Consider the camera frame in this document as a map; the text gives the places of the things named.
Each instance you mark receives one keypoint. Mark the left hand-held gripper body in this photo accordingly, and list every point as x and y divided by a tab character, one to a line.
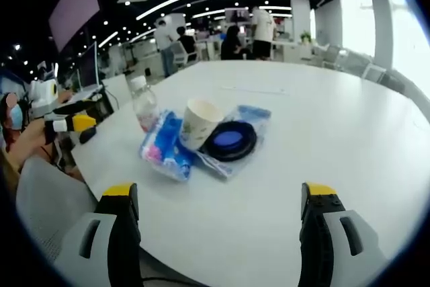
42	93

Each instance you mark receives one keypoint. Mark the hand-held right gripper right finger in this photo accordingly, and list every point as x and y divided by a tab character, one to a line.
336	253

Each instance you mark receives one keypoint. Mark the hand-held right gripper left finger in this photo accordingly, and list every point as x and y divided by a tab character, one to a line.
100	253

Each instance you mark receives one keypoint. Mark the clear plastic water bottle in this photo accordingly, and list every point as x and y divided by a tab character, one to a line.
145	105

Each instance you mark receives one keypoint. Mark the blue tissue packet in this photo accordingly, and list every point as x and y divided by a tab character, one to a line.
164	152

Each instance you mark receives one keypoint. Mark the white paper cup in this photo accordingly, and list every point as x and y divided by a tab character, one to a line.
198	125

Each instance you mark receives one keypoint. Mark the black round lid blue centre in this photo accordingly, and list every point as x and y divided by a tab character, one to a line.
230	140

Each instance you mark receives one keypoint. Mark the blue wet wipes packet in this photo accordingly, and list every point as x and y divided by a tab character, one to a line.
250	115

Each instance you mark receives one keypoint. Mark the black computer mouse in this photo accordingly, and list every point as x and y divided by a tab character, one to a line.
87	135

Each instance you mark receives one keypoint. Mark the person's masked head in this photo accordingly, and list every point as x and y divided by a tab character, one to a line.
15	119

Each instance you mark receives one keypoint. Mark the computer monitor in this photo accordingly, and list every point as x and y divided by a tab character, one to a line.
88	67

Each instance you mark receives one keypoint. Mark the grey mesh chair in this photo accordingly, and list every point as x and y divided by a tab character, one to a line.
50	199

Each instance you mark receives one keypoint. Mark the white table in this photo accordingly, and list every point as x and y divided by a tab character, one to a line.
319	139

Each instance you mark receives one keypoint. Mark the green potted plant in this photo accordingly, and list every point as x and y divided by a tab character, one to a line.
306	37

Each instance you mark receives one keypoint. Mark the large wall screen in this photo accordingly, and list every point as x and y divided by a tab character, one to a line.
75	8

